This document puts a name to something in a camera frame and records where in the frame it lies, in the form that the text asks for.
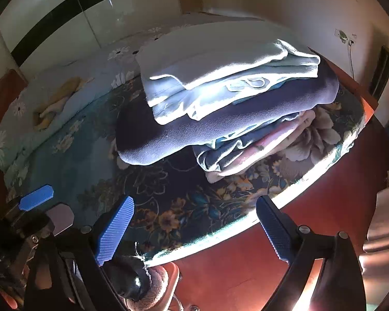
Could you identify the wall power socket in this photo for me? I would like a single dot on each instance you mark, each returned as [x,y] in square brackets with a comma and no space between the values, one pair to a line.
[348,39]

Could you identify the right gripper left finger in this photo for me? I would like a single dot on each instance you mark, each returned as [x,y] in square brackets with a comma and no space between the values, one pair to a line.
[110,227]

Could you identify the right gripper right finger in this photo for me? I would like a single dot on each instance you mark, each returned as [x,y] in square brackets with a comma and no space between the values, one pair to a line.
[280,229]

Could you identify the grey daisy print quilt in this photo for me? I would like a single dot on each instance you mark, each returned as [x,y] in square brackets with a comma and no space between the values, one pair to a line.
[111,67]

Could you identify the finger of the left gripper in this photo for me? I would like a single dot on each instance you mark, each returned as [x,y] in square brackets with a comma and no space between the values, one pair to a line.
[36,198]

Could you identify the pink folded garment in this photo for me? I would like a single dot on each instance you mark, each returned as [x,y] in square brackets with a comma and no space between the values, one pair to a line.
[279,139]

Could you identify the pink fuzzy slipper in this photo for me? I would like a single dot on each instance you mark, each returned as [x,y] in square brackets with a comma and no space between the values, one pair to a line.
[161,293]

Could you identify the dark navy folded garment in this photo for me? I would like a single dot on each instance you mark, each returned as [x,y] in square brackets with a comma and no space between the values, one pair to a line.
[140,140]

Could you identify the light blue garment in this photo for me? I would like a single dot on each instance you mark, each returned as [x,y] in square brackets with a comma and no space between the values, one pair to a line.
[197,70]

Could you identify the teal folded garment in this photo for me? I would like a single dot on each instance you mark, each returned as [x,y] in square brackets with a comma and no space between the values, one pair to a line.
[219,153]

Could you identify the tan beige garment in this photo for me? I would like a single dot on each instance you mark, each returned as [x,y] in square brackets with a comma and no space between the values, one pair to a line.
[44,114]

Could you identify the white wardrobe black stripe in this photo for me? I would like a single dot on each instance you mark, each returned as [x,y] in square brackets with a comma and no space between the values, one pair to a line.
[42,33]

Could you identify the teal floral bed sheet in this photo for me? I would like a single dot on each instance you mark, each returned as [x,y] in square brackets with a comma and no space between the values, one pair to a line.
[177,211]

